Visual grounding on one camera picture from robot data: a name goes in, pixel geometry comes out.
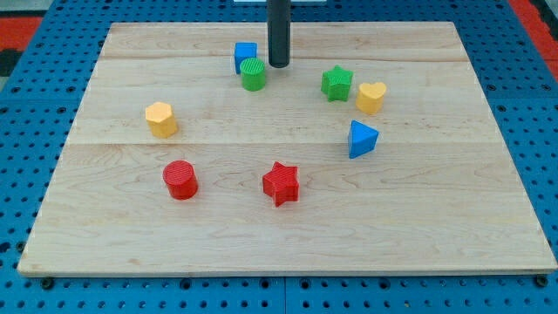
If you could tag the wooden board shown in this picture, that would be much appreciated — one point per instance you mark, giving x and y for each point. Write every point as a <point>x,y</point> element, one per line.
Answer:
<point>439,195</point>

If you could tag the blue cube block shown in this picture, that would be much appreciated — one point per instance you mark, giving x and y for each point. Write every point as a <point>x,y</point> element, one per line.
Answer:
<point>242,51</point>

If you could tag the blue triangle block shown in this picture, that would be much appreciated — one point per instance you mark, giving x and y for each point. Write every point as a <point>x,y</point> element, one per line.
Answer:
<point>362,139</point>

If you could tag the yellow heart block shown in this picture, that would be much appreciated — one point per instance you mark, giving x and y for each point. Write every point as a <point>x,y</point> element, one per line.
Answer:
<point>370,97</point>

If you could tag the green star block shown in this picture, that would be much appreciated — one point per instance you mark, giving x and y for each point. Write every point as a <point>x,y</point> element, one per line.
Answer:
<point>336,83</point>

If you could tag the red cylinder block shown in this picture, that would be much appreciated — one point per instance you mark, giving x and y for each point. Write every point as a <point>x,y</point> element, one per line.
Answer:
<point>180,179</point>

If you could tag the green cylinder block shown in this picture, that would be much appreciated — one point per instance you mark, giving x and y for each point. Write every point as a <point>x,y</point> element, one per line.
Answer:
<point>253,74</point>

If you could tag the red star block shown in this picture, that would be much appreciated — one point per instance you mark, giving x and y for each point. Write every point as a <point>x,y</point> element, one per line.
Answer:
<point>281,183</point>

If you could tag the yellow hexagon block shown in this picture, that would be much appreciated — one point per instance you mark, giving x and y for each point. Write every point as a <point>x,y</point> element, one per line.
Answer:
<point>160,119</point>

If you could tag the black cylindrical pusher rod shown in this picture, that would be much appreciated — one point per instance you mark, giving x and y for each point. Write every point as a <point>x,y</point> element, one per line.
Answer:
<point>278,31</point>

